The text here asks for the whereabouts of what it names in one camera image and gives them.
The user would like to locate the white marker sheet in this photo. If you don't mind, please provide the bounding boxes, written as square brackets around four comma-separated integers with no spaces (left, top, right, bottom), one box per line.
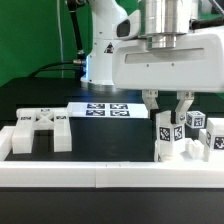
[67,102,148,119]

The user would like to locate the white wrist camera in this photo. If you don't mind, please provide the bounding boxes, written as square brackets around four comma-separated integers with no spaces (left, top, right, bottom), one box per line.
[114,9,141,40]

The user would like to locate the white U-shaped barrier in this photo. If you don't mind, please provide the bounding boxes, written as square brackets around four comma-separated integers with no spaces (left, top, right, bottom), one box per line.
[0,126,224,188]

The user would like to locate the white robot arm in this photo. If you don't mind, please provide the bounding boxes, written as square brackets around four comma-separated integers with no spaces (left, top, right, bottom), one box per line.
[67,0,224,123]

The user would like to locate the white chair back frame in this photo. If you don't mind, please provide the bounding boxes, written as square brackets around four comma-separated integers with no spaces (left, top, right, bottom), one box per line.
[12,108,72,154]

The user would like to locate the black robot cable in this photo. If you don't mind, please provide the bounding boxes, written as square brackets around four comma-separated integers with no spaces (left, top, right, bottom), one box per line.
[27,0,88,80]

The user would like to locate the white chair seat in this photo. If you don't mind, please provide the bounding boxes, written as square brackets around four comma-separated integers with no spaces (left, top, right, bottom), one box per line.
[154,138,204,162]

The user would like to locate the white tagged cube right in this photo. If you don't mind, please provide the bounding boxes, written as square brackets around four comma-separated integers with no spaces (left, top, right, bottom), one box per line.
[186,111,205,129]

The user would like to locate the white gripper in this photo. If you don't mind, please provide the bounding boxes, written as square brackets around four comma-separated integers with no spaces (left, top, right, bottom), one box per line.
[112,33,224,124]

